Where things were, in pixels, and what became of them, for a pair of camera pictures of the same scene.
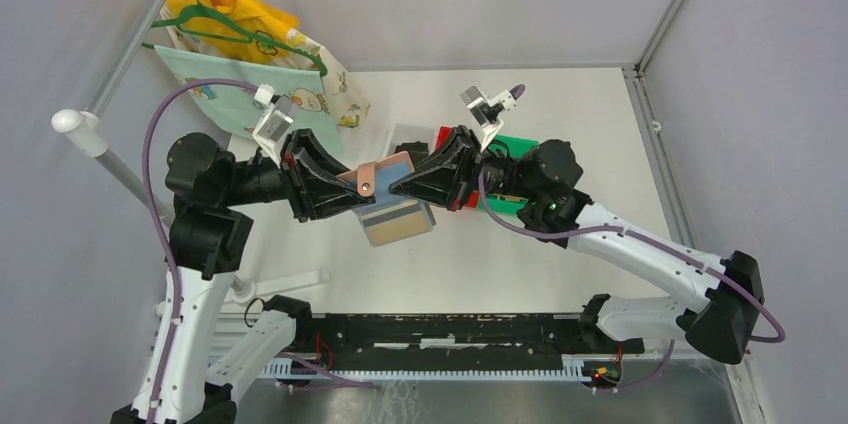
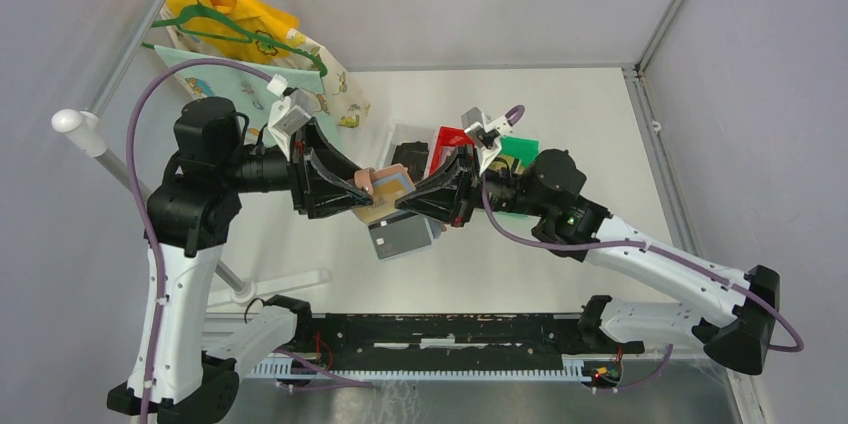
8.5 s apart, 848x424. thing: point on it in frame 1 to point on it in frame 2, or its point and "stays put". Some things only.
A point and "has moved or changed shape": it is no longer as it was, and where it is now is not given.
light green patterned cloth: (237, 109) stays put
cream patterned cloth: (348, 107) stays put
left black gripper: (312, 192) stays put
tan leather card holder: (389, 216) has moved or changed shape
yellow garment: (245, 11) stays put
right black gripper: (441, 181) to (449, 194)
